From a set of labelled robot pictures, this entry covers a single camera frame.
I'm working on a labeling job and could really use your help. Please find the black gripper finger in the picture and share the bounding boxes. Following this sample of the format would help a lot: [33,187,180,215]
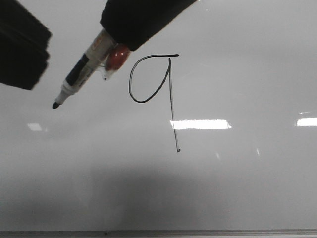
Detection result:
[100,0,195,51]
[0,0,52,90]

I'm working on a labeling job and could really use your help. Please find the black whiteboard marker pen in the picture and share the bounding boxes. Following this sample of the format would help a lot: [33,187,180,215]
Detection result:
[52,30,130,109]

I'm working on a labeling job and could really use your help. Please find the white whiteboard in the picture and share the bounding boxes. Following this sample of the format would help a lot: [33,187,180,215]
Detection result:
[0,0,317,231]

